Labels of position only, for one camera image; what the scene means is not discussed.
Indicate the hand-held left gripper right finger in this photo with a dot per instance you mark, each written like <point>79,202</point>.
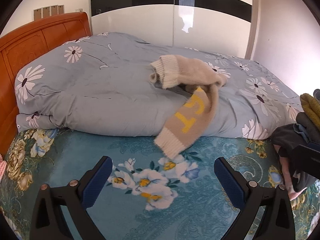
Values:
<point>227,180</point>

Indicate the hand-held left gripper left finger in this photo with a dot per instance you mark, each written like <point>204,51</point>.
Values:
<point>98,180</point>

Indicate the beige knit sweater yellow letters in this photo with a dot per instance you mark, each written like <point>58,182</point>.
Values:
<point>192,71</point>

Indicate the pink garment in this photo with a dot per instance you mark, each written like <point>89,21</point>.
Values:
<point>287,177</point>

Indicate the blue cloth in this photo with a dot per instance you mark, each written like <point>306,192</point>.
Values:
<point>301,131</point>

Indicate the dark grey cloth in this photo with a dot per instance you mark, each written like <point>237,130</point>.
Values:
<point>285,140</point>

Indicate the mustard yellow cloth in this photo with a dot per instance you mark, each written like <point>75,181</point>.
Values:
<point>311,107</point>

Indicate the teal floral bed blanket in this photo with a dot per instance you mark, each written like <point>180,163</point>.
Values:
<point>140,146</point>

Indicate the grey-blue daisy print duvet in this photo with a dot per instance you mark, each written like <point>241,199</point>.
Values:
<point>100,92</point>

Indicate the pink ribbed cloth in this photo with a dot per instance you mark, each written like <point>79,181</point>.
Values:
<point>2,167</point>

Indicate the orange wooden headboard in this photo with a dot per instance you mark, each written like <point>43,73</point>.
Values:
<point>25,42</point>

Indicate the white wardrobe with black stripe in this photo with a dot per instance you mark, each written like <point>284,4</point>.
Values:
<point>140,25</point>

